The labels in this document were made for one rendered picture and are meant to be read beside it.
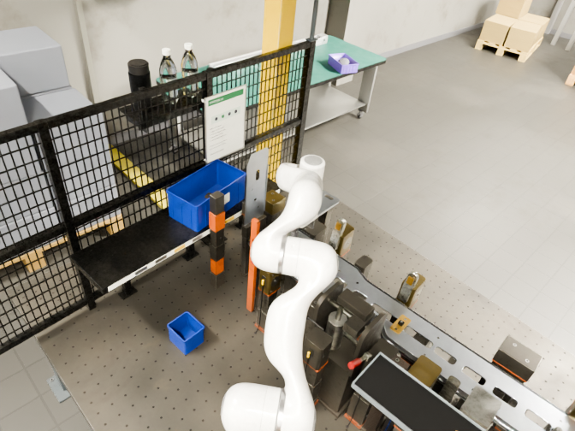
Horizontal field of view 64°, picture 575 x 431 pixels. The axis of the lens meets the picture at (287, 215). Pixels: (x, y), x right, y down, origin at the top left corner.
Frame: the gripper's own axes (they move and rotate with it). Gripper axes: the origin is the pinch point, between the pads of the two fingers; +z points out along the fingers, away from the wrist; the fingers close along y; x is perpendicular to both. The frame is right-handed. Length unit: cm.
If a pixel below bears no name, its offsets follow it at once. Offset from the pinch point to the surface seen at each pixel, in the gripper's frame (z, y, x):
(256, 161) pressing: -17.5, 0.5, 26.4
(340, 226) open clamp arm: 2.4, 15.4, -6.7
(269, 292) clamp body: 16.9, -19.6, -3.0
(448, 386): 5, -15, -70
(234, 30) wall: 36, 203, 256
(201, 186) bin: 5, -6, 51
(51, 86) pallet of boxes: 18, 1, 201
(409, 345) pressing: 12, -6, -54
